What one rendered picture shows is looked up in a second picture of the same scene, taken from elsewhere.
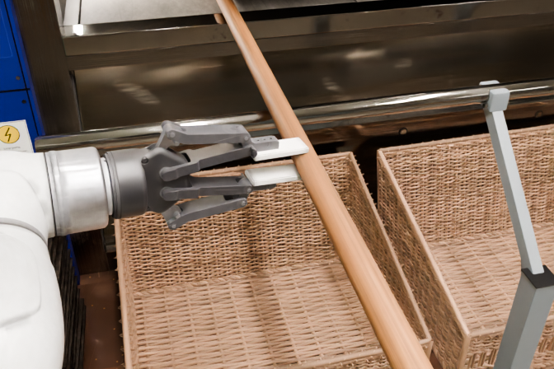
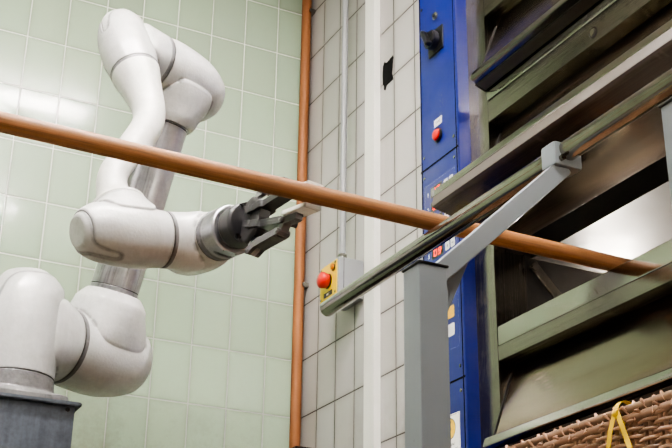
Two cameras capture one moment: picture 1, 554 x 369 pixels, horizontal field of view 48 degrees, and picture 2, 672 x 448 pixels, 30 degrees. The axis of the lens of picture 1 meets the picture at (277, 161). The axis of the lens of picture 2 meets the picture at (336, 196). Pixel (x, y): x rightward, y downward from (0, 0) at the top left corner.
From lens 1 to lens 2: 219 cm
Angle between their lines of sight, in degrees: 93
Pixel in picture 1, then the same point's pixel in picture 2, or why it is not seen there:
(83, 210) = (205, 223)
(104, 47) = (519, 329)
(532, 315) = (407, 316)
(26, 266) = (137, 201)
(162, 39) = (554, 308)
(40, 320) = (115, 206)
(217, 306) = not seen: outside the picture
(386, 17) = not seen: outside the picture
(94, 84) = (520, 378)
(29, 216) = (180, 216)
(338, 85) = not seen: outside the picture
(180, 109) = (564, 389)
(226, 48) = (598, 304)
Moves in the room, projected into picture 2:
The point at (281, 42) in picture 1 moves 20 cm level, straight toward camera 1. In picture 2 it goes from (642, 283) to (527, 272)
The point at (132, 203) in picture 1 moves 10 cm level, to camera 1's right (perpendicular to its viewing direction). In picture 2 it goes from (223, 221) to (232, 197)
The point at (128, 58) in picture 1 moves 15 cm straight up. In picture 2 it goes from (533, 336) to (528, 261)
